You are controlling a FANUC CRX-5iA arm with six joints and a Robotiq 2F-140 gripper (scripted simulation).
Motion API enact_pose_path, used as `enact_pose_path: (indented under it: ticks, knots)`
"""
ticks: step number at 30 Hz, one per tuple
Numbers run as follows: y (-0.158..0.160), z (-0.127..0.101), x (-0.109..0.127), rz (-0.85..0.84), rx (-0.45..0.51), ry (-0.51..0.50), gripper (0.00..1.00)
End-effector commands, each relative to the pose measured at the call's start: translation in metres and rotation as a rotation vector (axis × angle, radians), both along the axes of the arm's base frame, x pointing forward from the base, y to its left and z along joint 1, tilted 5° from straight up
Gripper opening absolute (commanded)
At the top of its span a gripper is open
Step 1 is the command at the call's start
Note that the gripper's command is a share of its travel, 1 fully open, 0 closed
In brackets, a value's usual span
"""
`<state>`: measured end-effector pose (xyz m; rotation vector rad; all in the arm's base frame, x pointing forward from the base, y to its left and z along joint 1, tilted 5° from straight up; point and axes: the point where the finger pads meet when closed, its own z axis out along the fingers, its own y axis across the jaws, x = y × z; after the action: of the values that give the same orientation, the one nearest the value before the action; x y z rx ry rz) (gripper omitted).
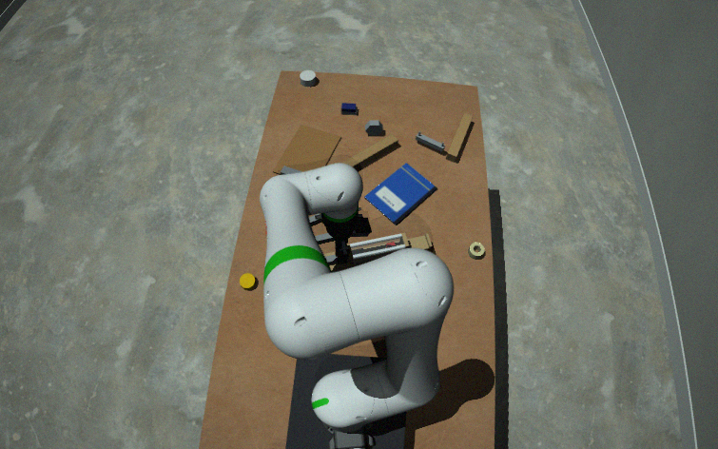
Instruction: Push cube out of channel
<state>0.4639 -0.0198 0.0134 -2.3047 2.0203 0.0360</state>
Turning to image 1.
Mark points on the blue notebook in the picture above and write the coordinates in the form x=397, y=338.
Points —
x=402, y=192

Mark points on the white short cylinder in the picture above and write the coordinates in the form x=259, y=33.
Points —
x=308, y=78

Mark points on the yellow cylinder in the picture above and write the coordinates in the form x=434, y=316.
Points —
x=247, y=281

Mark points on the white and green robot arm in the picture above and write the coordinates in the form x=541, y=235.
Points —
x=311, y=312

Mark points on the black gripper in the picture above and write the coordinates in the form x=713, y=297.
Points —
x=341, y=239

